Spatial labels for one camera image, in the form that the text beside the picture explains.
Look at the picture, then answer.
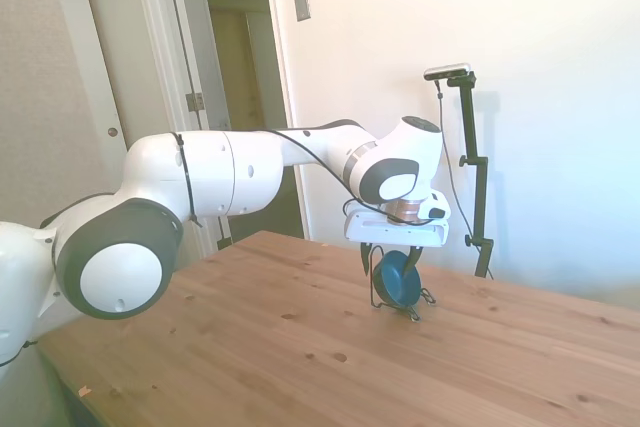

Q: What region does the blue bowl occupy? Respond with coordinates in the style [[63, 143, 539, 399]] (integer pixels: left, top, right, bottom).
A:
[[372, 250, 423, 310]]

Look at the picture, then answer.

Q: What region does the black camera stand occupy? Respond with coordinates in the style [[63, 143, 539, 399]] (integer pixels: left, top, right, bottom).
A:
[[458, 71, 497, 279]]

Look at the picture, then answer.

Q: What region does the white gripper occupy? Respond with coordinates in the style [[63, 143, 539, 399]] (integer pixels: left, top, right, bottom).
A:
[[343, 210, 451, 280]]

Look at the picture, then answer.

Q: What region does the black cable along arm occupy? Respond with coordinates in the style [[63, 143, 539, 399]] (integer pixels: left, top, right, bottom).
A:
[[168, 128, 437, 226]]

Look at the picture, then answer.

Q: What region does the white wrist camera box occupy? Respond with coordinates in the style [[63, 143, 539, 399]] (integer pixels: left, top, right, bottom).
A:
[[423, 191, 453, 222]]

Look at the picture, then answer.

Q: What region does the white door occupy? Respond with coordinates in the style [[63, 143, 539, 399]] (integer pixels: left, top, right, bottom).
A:
[[73, 0, 232, 268]]

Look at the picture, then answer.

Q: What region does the grey exterior camera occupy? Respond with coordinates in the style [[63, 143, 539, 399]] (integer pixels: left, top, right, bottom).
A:
[[423, 62, 474, 83]]

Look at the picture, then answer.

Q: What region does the black wire dish rack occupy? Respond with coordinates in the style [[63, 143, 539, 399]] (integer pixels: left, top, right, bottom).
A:
[[367, 244, 437, 323]]

